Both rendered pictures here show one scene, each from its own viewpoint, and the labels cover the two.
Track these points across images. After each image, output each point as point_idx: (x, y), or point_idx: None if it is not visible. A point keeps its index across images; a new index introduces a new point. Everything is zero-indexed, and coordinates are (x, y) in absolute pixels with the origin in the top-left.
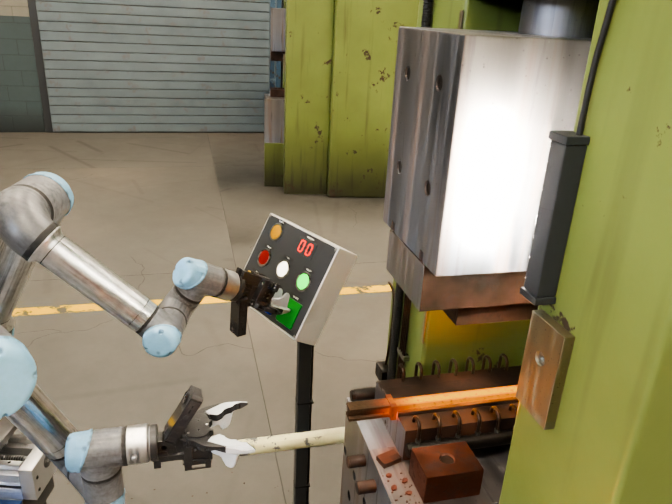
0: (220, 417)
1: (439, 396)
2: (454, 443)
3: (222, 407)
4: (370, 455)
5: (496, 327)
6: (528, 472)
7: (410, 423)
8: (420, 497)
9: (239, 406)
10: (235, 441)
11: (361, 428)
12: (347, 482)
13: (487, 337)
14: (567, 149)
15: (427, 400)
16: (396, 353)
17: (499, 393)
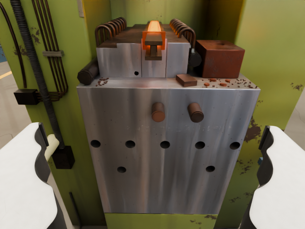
0: (61, 212)
1: (153, 28)
2: (199, 41)
3: (11, 181)
4: (174, 89)
5: (101, 3)
6: (270, 5)
7: (178, 41)
8: (230, 78)
9: (43, 138)
10: (280, 152)
11: (134, 87)
12: (113, 163)
13: (100, 12)
14: None
15: (156, 29)
16: (39, 63)
17: (157, 23)
